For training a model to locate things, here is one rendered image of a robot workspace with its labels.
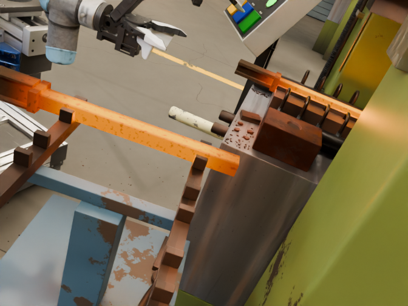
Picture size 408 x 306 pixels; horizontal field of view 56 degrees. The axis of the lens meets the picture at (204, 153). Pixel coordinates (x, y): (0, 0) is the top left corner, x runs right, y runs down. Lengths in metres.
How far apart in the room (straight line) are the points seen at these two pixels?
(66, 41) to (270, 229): 0.68
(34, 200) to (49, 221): 1.07
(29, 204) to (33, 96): 1.26
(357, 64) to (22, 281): 0.91
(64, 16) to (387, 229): 0.85
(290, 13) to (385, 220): 0.93
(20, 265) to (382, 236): 0.55
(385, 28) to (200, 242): 0.69
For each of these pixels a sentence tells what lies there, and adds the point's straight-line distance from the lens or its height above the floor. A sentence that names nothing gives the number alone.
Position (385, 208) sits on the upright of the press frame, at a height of 1.07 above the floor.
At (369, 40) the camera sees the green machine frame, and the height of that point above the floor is 1.13.
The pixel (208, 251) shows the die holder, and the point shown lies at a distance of 0.93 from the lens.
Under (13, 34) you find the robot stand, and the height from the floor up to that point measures 0.73.
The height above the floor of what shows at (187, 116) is 0.64.
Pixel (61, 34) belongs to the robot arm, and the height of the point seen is 0.91.
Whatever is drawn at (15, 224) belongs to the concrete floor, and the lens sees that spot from 1.77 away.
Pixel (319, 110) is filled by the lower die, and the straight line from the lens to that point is 0.89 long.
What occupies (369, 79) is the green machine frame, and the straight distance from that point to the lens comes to 1.12.
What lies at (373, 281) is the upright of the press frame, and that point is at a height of 0.97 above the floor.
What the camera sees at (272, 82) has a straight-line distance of 0.91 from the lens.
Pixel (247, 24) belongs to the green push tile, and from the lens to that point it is 1.34.
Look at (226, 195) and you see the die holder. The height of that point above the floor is 0.80.
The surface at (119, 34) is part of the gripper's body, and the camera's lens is 0.98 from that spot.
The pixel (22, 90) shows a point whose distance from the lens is 0.65.
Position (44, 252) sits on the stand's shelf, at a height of 0.71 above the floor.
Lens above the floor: 1.28
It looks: 32 degrees down
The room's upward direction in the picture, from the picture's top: 21 degrees clockwise
